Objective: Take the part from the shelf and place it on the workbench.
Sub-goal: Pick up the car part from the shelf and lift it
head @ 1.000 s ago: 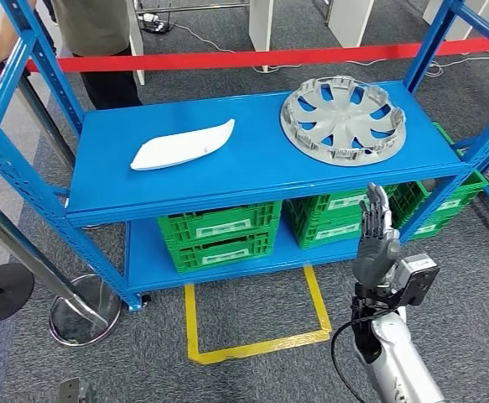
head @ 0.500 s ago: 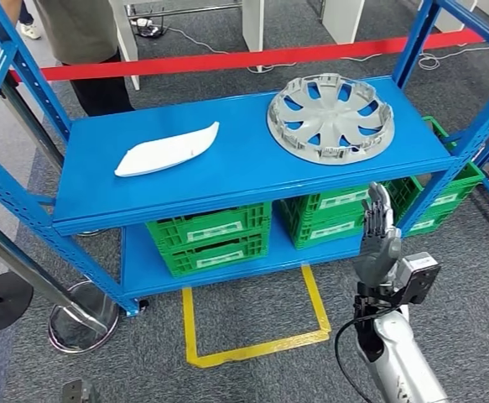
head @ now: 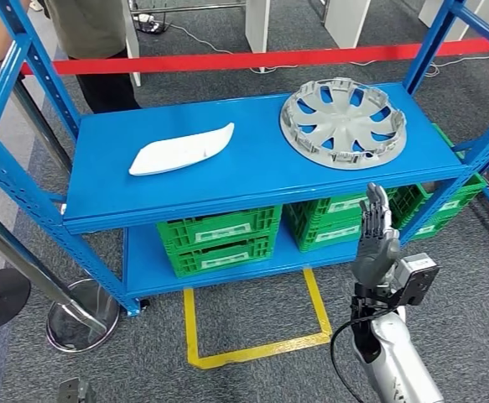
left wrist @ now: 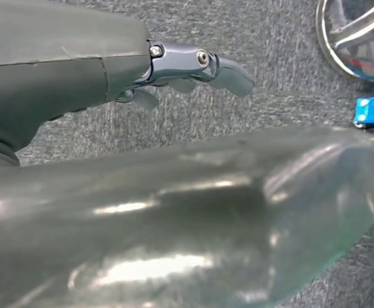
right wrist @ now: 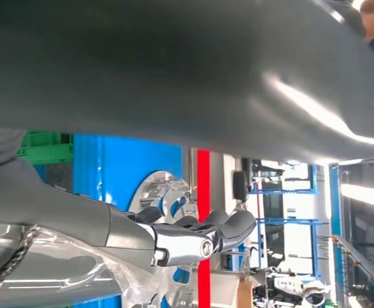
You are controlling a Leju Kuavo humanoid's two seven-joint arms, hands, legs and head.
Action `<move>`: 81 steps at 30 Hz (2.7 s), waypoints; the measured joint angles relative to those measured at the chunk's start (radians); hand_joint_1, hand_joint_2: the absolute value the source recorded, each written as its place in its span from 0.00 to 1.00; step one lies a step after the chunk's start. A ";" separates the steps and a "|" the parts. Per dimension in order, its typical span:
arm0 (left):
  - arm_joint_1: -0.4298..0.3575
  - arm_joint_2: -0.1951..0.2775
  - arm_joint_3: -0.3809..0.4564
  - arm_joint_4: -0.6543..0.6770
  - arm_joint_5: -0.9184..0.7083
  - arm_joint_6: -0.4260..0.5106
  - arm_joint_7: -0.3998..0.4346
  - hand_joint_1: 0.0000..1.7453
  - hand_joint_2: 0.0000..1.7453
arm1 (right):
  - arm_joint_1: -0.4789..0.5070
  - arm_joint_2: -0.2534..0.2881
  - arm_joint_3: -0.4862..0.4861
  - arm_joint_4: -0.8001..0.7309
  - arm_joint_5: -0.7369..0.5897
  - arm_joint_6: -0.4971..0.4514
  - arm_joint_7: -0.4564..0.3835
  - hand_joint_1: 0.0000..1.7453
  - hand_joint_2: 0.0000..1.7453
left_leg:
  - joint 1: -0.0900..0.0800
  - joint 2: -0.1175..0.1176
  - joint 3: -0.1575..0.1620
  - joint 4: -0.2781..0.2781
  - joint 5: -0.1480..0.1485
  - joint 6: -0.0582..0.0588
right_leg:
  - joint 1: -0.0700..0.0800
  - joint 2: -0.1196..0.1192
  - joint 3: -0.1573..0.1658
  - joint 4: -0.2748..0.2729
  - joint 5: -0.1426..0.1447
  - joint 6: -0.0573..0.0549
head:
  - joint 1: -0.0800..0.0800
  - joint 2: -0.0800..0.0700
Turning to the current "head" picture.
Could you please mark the white plastic car trim part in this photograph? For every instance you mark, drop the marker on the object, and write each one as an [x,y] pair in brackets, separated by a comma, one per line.
[177,153]

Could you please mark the person's forearm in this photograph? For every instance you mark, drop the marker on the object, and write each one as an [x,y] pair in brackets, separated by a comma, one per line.
[0,33]

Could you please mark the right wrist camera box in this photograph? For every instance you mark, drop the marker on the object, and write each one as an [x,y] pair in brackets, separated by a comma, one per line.
[416,278]

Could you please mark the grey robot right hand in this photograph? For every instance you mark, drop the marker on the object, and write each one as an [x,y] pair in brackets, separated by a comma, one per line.
[374,256]

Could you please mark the silver plastic wheel hubcap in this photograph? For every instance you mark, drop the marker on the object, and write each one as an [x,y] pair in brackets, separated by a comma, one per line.
[340,119]

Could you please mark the person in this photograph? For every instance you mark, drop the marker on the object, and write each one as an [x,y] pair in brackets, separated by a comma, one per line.
[85,28]

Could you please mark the chrome stanchion base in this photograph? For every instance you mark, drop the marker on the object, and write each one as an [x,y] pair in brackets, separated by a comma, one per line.
[72,333]

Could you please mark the black router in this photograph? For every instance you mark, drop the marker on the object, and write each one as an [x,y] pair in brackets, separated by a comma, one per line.
[147,23]

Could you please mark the blue metal shelf rack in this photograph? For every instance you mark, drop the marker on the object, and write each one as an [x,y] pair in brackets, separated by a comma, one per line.
[248,167]

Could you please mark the white desk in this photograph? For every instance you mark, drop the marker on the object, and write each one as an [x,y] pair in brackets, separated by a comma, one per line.
[430,11]
[346,22]
[257,33]

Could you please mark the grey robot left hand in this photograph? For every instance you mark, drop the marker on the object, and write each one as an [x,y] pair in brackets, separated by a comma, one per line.
[74,392]

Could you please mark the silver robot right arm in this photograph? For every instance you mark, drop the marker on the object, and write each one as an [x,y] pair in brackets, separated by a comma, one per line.
[395,361]

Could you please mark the green folded plastic crate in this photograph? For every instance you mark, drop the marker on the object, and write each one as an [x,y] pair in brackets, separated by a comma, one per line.
[265,222]
[311,214]
[185,264]
[306,239]
[432,228]
[462,192]

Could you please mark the dark round stanchion base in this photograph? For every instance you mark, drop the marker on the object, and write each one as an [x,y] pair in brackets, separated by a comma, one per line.
[0,300]

